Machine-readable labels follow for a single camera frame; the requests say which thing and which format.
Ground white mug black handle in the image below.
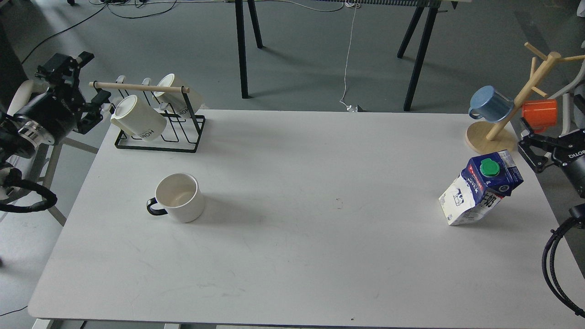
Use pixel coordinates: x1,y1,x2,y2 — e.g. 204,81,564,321
146,173,206,223

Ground white mug front on rack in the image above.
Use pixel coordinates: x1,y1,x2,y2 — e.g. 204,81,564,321
110,95,167,142

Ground grey office chair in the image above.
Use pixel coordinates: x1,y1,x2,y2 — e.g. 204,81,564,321
1,80,99,226

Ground blue mug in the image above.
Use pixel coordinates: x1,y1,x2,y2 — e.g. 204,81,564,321
468,85,514,123

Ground wooden mug tree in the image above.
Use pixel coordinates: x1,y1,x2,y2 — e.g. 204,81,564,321
465,42,584,154

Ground white mug rear on rack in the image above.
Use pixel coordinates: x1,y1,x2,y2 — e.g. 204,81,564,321
153,73,204,119

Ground black table legs left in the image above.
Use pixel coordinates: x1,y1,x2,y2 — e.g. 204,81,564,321
234,0,263,99

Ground black table legs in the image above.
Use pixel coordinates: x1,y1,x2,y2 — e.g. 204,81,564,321
397,0,440,111
234,0,263,99

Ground black floor cable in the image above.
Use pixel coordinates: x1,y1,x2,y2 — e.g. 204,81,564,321
21,0,179,64

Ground orange mug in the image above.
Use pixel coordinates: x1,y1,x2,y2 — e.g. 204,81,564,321
522,99,558,133

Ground black wire mug rack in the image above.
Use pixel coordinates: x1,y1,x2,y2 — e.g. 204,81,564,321
90,73,206,154

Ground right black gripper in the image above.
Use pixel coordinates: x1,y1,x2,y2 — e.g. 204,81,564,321
518,117,585,198

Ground black table legs right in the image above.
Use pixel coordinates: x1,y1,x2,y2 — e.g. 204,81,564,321
397,0,440,111

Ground white mug on rack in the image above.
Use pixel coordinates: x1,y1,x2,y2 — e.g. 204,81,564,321
110,95,167,142
153,73,204,119

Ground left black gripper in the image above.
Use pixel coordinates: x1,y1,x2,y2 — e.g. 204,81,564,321
14,52,112,147

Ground blue white milk carton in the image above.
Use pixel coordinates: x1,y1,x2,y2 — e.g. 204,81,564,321
439,150,524,226

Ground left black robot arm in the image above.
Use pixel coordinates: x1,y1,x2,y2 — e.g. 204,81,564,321
0,52,111,213

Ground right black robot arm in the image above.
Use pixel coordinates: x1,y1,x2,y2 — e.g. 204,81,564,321
518,118,585,317

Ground white hanging cable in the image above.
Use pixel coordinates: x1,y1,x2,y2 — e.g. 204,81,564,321
339,0,362,112

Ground white chair frame right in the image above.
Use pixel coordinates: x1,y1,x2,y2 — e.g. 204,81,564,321
549,63,585,137

